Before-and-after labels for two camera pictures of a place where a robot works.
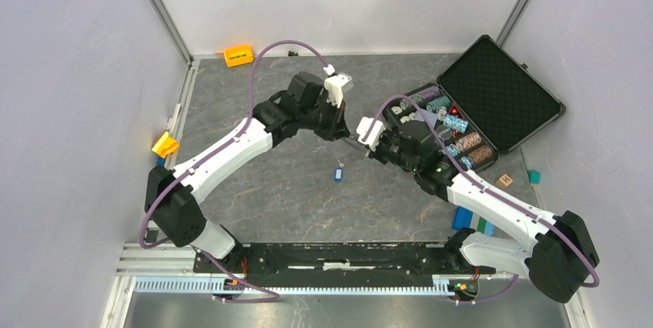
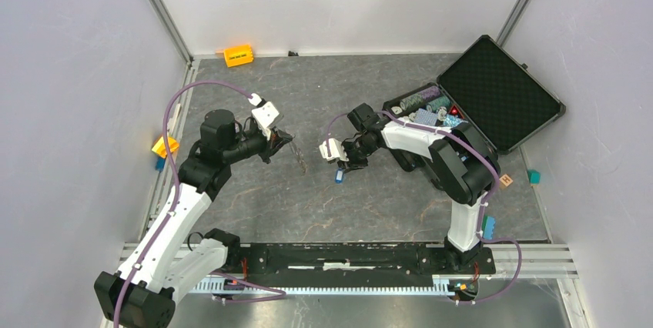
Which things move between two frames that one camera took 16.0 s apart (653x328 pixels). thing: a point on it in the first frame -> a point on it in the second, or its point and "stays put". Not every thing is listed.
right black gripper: [384, 137] -> [352, 163]
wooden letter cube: [503, 182] stays put
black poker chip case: [487, 103] stays put
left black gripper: [336, 128] -> [277, 139]
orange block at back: [239, 55] stays put
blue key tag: [339, 173] stays put
